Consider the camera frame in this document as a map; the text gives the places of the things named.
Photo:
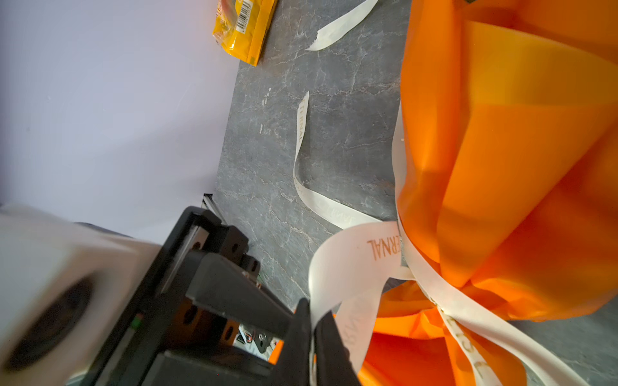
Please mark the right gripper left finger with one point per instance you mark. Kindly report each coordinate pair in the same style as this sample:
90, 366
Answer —
293, 365

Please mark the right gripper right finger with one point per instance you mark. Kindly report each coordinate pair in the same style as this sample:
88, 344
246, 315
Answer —
332, 366

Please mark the white ribbon gold lettering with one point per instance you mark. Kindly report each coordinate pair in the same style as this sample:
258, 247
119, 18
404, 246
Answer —
386, 265

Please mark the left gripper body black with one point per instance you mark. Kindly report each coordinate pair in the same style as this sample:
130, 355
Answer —
180, 325

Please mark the orange wrapping paper sheet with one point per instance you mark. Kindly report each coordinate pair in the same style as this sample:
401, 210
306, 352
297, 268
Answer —
497, 193

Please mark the yellow snack bag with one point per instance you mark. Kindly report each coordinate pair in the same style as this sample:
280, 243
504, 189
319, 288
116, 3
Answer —
241, 27

